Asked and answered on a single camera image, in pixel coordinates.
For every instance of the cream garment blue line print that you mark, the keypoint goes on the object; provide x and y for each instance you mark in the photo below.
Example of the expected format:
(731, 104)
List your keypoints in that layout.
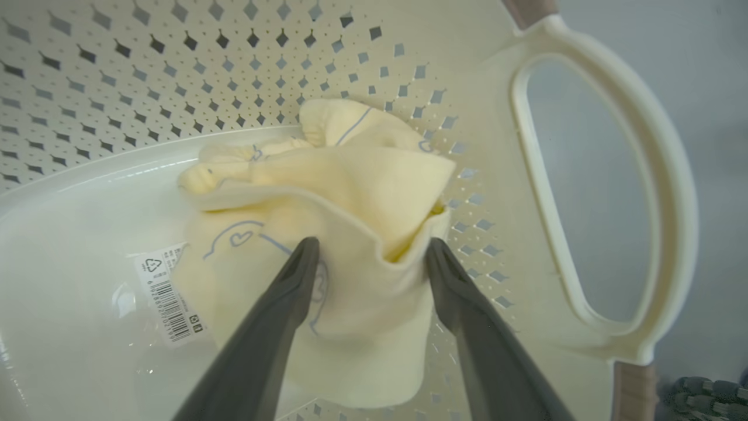
(362, 175)

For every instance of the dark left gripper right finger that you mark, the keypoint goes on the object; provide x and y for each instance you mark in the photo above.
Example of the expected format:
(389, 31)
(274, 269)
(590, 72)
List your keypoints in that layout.
(491, 362)

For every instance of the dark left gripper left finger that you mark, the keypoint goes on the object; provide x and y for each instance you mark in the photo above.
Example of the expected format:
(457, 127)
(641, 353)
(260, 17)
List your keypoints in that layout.
(257, 351)

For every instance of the basket product label sticker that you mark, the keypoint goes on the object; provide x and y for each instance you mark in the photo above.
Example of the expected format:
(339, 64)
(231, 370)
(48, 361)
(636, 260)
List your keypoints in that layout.
(169, 298)

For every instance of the cream laundry basket brown rim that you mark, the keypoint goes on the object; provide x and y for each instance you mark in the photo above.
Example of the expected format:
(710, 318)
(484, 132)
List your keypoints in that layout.
(87, 234)

